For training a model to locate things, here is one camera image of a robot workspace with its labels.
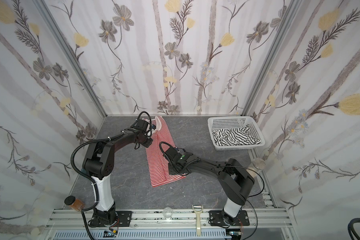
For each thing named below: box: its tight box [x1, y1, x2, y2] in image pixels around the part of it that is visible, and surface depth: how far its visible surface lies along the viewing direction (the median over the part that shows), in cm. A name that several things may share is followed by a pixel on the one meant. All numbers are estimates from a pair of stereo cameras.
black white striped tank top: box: [212, 124, 261, 146], surface depth 106 cm
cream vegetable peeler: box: [192, 205, 204, 237], surface depth 75 cm
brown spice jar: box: [64, 195, 85, 212], surface depth 73 cm
